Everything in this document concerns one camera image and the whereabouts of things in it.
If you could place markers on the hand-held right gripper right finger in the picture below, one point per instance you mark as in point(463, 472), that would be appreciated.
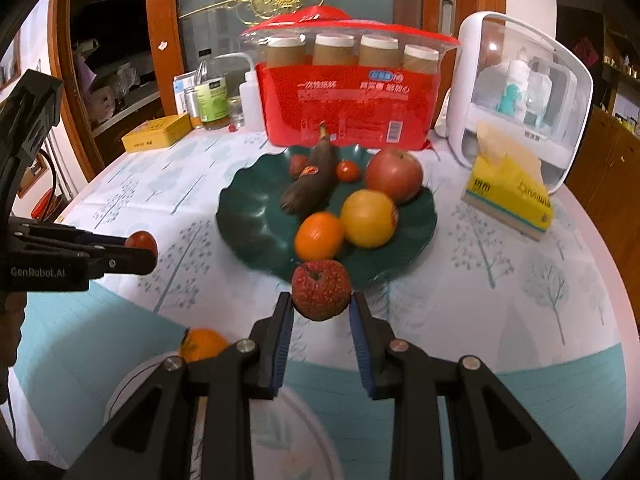
point(361, 347)

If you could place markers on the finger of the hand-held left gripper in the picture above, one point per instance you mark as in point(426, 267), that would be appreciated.
point(60, 239)
point(130, 261)

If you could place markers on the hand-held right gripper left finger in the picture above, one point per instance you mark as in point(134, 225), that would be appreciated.
point(284, 345)

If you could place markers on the red cherry tomato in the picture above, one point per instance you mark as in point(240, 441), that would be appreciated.
point(142, 238)
point(347, 171)

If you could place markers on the red hawthorn fruit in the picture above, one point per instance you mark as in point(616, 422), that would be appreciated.
point(321, 290)
point(299, 166)

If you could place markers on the small orange tangerine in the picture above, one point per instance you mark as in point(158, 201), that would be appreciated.
point(320, 236)
point(204, 346)

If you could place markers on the dark green scalloped plate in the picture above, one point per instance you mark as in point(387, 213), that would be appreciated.
point(250, 230)

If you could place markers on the large yellow orange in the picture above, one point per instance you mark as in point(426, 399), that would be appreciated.
point(369, 219)

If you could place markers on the overripe dark banana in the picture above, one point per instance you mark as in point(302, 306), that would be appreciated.
point(312, 180)

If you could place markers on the red apple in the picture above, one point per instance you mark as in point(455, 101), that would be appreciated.
point(394, 175)

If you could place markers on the person's left hand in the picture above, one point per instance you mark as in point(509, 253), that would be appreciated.
point(10, 330)

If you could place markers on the white round printed plate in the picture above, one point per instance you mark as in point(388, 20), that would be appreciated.
point(305, 435)

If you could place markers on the yellow tin box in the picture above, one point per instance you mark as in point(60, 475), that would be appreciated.
point(155, 134)

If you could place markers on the blue and white carton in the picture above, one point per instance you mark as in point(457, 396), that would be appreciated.
point(182, 87)

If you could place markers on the wooden glass sliding door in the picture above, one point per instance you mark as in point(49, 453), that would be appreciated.
point(160, 20)

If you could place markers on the glass bottle with green label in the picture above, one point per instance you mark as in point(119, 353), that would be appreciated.
point(211, 100)

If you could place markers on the small clear glass jar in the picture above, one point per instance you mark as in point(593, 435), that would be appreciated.
point(236, 112)

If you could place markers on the white squeeze bottle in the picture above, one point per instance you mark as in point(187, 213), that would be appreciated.
point(251, 105)

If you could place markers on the yellow tissue pack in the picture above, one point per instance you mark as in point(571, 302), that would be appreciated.
point(520, 195)

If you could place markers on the person's dark clothing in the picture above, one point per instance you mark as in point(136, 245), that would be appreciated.
point(30, 470)

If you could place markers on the red paper cup package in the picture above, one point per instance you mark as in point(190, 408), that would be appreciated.
point(345, 105)

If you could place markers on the brown paper cup stack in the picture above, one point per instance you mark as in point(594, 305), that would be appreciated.
point(421, 60)
point(378, 52)
point(286, 52)
point(333, 51)

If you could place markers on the white cosmetic storage box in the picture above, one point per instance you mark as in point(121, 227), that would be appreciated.
point(465, 100)

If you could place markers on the white teal cosmetic bottle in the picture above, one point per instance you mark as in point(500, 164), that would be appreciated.
point(512, 92)

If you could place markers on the translucent cosmetic bottle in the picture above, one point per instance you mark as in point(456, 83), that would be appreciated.
point(540, 92)

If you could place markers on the wooden shelf cabinet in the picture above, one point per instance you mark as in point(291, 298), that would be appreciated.
point(615, 130)

